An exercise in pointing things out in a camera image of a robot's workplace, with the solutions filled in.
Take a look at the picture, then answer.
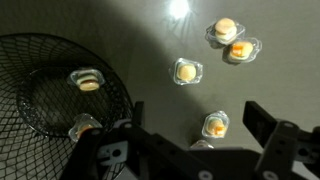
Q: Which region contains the packaged burger candy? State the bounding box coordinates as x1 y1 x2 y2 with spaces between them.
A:
227 37 262 64
190 140 213 149
67 68 106 92
202 111 230 138
68 113 102 142
205 18 246 45
169 58 203 85

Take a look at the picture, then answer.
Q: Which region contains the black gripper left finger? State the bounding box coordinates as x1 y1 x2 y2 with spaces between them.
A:
132 101 145 127

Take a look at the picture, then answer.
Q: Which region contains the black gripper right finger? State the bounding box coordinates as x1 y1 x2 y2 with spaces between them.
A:
242 101 277 147

